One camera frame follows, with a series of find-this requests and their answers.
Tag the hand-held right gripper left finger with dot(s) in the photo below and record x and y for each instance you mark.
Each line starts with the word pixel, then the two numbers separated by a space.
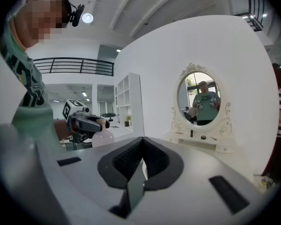
pixel 107 170

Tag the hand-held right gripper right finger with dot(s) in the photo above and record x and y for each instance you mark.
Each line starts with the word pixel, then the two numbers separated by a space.
pixel 171 170

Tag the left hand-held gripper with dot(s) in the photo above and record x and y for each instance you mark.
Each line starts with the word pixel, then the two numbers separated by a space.
pixel 70 109

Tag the small pink bottle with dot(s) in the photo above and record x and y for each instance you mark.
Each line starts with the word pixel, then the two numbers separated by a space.
pixel 103 138

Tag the person's left forearm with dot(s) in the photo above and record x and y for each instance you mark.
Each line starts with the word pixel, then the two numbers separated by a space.
pixel 61 129

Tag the white vanity table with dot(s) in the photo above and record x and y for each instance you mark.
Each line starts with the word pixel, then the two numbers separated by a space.
pixel 196 143

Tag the small potted plant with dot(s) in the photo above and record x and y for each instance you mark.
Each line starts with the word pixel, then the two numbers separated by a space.
pixel 127 122

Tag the white shelf unit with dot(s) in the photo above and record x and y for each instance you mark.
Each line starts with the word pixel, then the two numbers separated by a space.
pixel 137 102

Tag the round black compact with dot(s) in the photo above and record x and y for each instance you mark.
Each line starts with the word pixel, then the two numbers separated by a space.
pixel 203 137

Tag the person's torso in green t-shirt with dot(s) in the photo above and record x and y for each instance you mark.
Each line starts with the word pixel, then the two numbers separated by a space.
pixel 35 116

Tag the long black balcony railing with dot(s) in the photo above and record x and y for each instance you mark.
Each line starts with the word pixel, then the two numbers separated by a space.
pixel 72 62

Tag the round ceiling lamp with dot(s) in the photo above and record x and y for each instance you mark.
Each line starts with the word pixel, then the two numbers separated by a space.
pixel 87 17

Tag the person's head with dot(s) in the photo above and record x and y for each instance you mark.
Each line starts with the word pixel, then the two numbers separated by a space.
pixel 35 17

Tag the short black balcony railing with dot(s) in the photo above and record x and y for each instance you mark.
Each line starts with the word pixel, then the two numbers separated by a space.
pixel 255 8

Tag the oval mirror ornate white frame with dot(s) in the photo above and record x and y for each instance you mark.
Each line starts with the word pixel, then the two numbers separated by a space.
pixel 181 116

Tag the black head camera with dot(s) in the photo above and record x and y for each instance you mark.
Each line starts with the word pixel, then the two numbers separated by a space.
pixel 76 14

